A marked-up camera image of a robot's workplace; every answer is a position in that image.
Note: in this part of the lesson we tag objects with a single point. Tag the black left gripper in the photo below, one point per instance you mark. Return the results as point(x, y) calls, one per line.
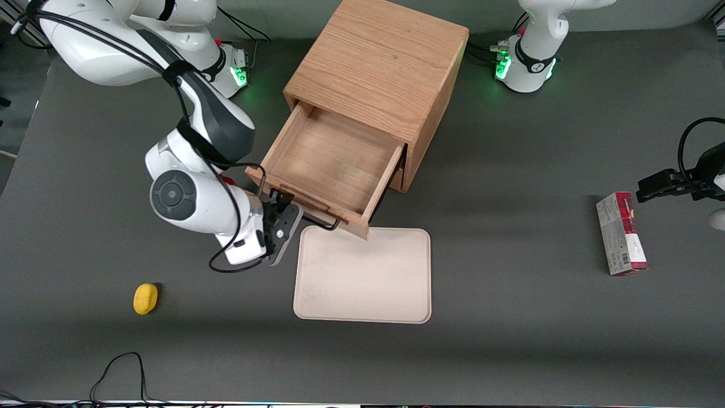
point(707, 171)

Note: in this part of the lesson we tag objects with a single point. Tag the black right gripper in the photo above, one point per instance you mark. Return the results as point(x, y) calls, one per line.
point(273, 208)

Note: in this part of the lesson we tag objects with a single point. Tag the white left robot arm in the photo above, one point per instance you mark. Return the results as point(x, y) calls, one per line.
point(535, 51)

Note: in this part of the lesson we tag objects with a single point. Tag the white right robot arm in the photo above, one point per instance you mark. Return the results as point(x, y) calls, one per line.
point(181, 195)

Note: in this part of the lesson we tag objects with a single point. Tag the wooden two-drawer cabinet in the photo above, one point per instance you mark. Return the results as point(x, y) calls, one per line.
point(379, 62)

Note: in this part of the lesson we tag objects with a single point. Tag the red soda bottle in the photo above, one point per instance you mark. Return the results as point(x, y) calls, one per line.
point(227, 180)

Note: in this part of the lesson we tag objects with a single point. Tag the grey and red carton box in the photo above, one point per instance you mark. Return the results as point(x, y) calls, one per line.
point(620, 235)

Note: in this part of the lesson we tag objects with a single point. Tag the beige rectangular tray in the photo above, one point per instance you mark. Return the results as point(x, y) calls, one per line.
point(362, 277)

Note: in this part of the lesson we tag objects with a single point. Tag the yellow lemon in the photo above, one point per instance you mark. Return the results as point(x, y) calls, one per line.
point(145, 298)

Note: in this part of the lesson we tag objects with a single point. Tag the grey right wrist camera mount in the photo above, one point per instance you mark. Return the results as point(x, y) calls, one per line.
point(288, 232)

